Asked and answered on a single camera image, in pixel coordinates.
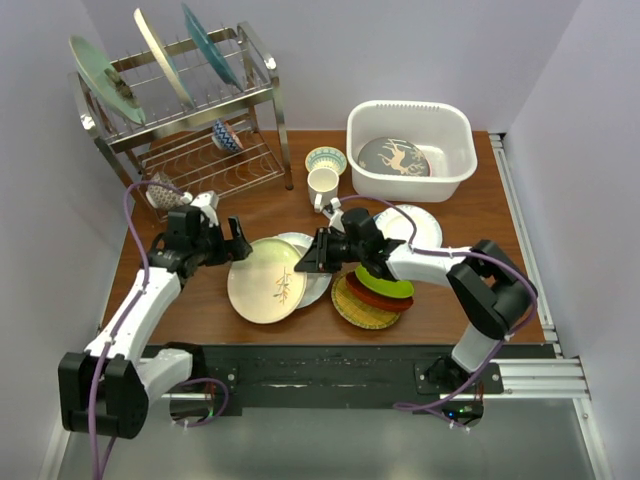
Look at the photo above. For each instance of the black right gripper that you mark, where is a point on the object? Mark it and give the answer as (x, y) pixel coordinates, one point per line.
(317, 258)

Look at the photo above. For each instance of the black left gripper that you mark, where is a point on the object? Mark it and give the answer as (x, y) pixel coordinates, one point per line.
(228, 250)

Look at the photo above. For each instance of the white fluted bottom plate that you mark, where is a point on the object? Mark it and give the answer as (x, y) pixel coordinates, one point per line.
(316, 283)

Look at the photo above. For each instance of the cream leaf pattern plate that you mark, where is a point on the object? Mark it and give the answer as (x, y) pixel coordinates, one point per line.
(264, 288)

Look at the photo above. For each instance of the white paper plate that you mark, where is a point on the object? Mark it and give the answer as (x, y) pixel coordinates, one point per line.
(396, 226)

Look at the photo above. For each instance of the grey reindeer plate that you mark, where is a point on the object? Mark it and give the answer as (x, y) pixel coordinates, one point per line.
(391, 156)

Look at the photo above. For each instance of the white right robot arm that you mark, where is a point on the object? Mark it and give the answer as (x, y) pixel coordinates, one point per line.
(497, 298)

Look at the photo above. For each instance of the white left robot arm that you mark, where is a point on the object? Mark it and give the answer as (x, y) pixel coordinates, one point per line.
(107, 389)

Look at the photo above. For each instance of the white plastic bin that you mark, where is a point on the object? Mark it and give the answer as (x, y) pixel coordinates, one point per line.
(442, 132)

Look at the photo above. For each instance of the red plate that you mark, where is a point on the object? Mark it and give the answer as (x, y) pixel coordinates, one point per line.
(374, 299)

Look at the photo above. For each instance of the yellow woven rim plate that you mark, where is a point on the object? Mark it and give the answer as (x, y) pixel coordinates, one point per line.
(357, 312)

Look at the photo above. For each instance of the cream ceramic mug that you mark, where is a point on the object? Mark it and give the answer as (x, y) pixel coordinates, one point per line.
(322, 183)

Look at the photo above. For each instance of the steel dish rack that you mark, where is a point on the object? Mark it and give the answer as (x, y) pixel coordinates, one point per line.
(189, 157)

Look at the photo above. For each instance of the teal patterned small bowl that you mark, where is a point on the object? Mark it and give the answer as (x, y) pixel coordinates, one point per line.
(326, 157)

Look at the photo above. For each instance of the blue zigzag bowl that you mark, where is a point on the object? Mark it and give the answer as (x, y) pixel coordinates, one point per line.
(224, 137)

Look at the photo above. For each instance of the cream rimmed racked plate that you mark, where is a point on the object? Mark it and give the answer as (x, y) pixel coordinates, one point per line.
(162, 58)

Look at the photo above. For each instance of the teal racked plate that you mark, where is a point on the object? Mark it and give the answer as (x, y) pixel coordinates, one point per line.
(208, 48)

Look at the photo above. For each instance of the green floral racked plate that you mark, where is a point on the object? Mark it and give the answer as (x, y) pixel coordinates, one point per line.
(104, 80)

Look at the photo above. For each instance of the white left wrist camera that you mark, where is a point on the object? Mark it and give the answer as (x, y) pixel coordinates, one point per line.
(206, 202)

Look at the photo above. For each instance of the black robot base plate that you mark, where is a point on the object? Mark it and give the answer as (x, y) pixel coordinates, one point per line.
(336, 377)

